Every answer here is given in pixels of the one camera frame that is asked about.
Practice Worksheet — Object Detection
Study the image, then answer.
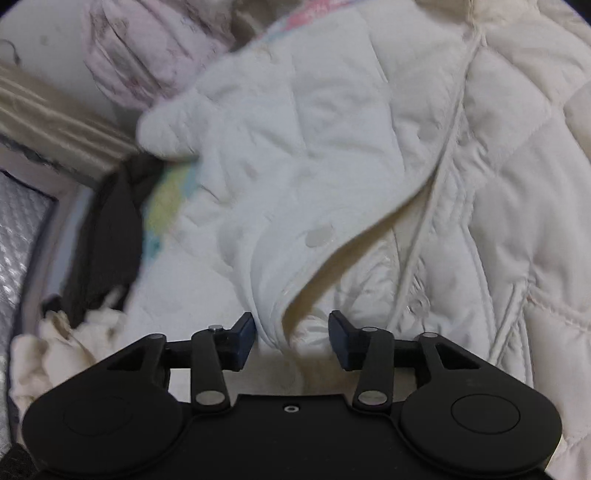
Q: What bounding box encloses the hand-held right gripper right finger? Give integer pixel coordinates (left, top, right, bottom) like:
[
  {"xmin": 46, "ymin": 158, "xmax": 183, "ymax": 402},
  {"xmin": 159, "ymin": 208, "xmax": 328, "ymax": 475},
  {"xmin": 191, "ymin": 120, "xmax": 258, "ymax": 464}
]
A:
[{"xmin": 327, "ymin": 311, "xmax": 482, "ymax": 411}]

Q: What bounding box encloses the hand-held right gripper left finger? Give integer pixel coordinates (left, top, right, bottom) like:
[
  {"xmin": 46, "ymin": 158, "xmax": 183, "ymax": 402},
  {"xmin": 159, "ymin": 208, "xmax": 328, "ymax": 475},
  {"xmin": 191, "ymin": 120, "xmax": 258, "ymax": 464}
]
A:
[{"xmin": 105, "ymin": 312, "xmax": 256, "ymax": 414}]

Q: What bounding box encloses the white quilted jacket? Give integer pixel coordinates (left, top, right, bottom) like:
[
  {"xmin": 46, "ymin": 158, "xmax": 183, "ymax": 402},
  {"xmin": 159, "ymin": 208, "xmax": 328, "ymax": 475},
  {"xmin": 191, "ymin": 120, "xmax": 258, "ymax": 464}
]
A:
[{"xmin": 124, "ymin": 0, "xmax": 591, "ymax": 480}]

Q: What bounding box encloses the floral bed quilt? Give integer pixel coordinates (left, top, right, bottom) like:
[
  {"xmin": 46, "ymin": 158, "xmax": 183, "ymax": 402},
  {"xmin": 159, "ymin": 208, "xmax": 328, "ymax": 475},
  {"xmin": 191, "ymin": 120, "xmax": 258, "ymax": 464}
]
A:
[{"xmin": 139, "ymin": 0, "xmax": 338, "ymax": 278}]

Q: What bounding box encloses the dark cloth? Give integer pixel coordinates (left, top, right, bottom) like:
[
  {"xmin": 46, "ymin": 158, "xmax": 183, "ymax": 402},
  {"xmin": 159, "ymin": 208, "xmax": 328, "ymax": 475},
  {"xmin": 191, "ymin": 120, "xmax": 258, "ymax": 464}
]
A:
[{"xmin": 44, "ymin": 152, "xmax": 172, "ymax": 326}]

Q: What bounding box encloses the cream fuzzy cloth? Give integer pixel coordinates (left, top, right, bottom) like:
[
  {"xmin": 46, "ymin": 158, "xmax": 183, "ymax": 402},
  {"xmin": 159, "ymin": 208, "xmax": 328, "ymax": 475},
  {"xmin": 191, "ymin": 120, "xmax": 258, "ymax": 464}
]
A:
[{"xmin": 9, "ymin": 293, "xmax": 136, "ymax": 416}]

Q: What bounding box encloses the silver foil window cover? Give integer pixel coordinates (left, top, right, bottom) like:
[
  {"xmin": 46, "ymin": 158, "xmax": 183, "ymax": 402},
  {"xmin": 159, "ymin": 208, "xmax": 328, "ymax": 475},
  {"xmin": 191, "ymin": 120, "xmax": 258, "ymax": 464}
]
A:
[{"xmin": 0, "ymin": 171, "xmax": 60, "ymax": 444}]

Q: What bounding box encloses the beige curtain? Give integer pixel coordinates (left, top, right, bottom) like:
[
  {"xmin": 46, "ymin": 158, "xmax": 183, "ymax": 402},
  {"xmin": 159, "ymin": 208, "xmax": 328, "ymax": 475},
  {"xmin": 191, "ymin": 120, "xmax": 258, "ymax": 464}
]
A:
[{"xmin": 0, "ymin": 62, "xmax": 139, "ymax": 182}]

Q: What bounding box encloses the pink printed pajama garment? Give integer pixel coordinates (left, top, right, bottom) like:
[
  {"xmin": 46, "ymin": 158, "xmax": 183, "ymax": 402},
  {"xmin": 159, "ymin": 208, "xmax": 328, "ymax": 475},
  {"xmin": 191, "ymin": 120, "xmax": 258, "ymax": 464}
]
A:
[{"xmin": 82, "ymin": 0, "xmax": 243, "ymax": 110}]

